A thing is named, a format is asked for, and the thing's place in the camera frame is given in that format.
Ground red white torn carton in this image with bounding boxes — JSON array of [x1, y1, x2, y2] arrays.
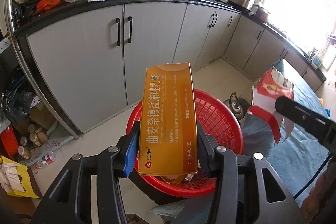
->
[[248, 66, 296, 146]]

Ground chrome shelf frame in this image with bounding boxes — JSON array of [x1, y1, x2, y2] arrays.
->
[[4, 0, 82, 138]]

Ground clear plastic bottle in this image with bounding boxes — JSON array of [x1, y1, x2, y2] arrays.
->
[[35, 152, 57, 169]]

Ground red plastic basket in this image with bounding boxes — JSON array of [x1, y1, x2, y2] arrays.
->
[[126, 89, 244, 198]]

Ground utensil holder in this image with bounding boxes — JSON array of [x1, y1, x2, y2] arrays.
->
[[308, 47, 323, 67]]

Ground black plastic bag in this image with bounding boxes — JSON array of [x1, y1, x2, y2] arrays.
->
[[3, 69, 34, 122]]

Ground black cable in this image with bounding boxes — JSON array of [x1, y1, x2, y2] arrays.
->
[[293, 153, 332, 199]]

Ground group of glass jars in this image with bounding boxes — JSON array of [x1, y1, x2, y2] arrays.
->
[[17, 123, 49, 161]]

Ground grey kitchen cabinets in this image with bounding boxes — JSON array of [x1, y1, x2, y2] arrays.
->
[[12, 1, 326, 135]]

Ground old steel kettle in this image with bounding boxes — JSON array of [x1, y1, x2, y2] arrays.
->
[[229, 92, 252, 122]]

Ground orange cardboard box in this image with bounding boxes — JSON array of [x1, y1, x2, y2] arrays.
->
[[138, 62, 198, 176]]

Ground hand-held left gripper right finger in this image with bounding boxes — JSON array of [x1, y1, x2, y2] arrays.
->
[[196, 122, 306, 224]]

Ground orange green bundle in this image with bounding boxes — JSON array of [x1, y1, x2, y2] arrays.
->
[[35, 0, 62, 13]]

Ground yellow paper bag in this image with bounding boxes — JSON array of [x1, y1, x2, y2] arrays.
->
[[0, 156, 41, 199]]

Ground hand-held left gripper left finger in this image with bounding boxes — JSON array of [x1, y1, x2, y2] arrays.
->
[[31, 121, 141, 224]]

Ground window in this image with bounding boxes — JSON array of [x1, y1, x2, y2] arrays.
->
[[262, 0, 336, 69]]

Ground blue tablecloth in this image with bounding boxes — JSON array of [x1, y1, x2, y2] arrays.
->
[[241, 59, 336, 209]]

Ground lidded cooking pot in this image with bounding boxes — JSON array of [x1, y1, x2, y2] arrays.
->
[[256, 5, 271, 22]]

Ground steel rice cooker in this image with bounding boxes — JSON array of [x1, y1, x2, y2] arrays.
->
[[227, 0, 255, 10]]

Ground person's right forearm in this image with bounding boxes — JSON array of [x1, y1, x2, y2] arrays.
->
[[299, 169, 336, 224]]

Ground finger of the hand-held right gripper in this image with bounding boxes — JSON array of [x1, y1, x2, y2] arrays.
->
[[274, 96, 336, 151]]

